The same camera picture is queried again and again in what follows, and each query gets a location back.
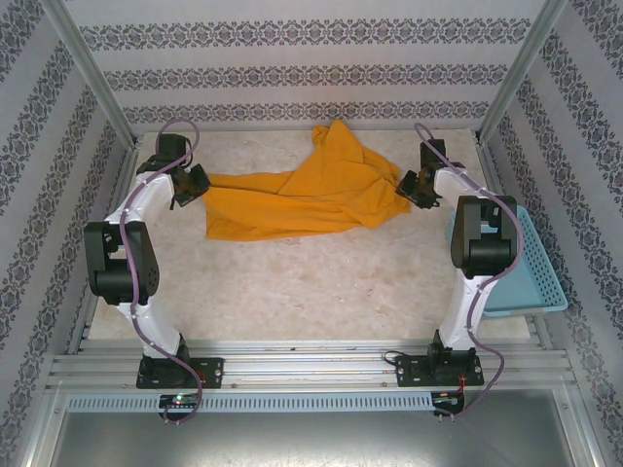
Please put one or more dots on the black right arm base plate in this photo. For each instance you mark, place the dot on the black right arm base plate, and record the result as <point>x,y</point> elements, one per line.
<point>409,372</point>

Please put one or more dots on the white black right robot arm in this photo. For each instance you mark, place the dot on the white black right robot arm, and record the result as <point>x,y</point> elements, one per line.
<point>479,253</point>

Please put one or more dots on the light blue plastic basket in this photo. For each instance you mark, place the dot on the light blue plastic basket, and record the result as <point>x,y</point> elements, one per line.
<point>530,272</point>

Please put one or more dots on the grey sheet metal panel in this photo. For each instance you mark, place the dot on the grey sheet metal panel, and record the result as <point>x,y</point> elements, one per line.
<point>311,442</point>

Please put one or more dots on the aluminium extrusion table frame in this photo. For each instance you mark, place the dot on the aluminium extrusion table frame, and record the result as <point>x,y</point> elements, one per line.
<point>316,370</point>

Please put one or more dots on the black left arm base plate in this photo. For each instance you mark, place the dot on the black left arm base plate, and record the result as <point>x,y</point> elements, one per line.
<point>209,372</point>

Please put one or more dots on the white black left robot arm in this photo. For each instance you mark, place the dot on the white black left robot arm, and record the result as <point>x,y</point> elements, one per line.
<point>121,282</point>

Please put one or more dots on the aluminium frame post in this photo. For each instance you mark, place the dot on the aluminium frame post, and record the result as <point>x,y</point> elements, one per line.
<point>92,78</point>
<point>525,73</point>

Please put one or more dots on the orange printed t-shirt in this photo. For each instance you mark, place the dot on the orange printed t-shirt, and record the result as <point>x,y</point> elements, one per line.
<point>302,204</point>

